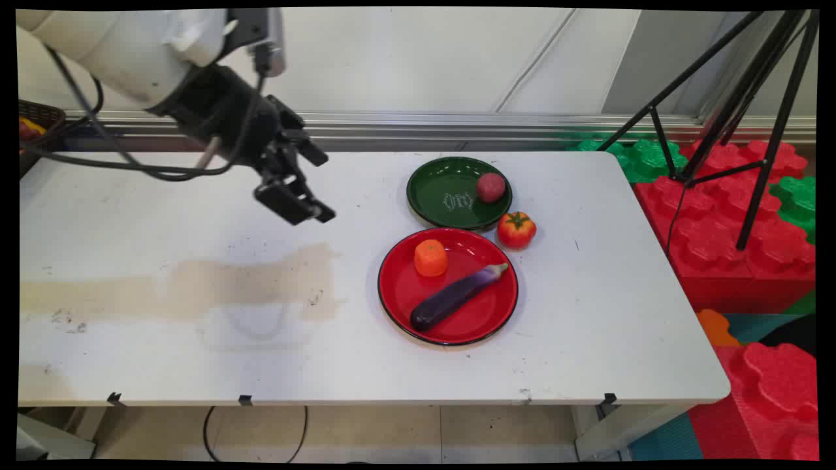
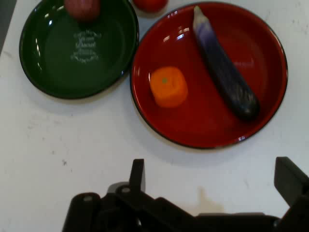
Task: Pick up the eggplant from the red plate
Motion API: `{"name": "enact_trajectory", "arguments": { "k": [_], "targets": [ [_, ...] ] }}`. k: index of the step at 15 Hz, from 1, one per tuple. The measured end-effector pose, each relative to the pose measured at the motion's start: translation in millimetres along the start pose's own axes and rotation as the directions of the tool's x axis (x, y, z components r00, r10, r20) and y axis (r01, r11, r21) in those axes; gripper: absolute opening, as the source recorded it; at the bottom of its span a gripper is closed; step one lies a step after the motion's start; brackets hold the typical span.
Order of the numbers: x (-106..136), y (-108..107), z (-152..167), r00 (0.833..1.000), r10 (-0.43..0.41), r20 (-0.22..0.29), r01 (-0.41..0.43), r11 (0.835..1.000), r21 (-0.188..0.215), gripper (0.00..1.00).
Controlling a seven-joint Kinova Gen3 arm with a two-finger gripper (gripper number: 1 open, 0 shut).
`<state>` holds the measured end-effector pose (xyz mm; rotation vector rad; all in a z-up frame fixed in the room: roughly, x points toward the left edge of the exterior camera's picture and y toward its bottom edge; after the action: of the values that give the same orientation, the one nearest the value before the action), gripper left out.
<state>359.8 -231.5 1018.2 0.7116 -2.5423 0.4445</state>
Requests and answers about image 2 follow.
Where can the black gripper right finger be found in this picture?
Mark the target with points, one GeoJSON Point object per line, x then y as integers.
{"type": "Point", "coordinates": [289, 178]}

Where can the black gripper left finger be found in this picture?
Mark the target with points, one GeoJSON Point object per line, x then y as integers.
{"type": "Point", "coordinates": [137, 174]}

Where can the purple toy eggplant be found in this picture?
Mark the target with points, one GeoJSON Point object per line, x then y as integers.
{"type": "Point", "coordinates": [224, 70]}

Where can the red enamel plate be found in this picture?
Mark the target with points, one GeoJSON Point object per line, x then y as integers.
{"type": "Point", "coordinates": [207, 116]}

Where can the orange toy carrot piece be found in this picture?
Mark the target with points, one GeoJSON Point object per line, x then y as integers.
{"type": "Point", "coordinates": [169, 87]}

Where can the dark green enamel plate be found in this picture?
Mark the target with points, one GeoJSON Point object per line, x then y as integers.
{"type": "Point", "coordinates": [79, 50]}

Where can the red toy tomato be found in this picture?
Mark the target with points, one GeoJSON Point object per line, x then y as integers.
{"type": "Point", "coordinates": [149, 4]}

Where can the dark red toy potato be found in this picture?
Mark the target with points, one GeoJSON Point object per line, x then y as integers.
{"type": "Point", "coordinates": [82, 9]}

